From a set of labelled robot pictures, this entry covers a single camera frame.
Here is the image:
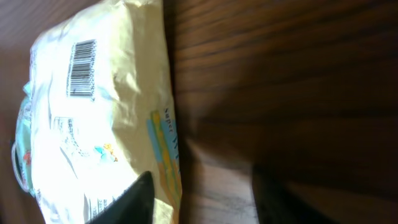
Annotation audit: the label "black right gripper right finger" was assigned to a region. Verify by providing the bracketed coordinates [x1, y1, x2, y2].
[252, 167, 336, 224]

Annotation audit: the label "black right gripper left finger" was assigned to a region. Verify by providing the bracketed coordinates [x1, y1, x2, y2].
[89, 171, 155, 224]

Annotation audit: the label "yellow snack bag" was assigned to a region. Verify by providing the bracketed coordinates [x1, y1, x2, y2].
[30, 0, 182, 223]

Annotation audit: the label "teal wet wipes pack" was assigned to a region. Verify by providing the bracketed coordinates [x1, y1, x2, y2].
[11, 82, 35, 197]

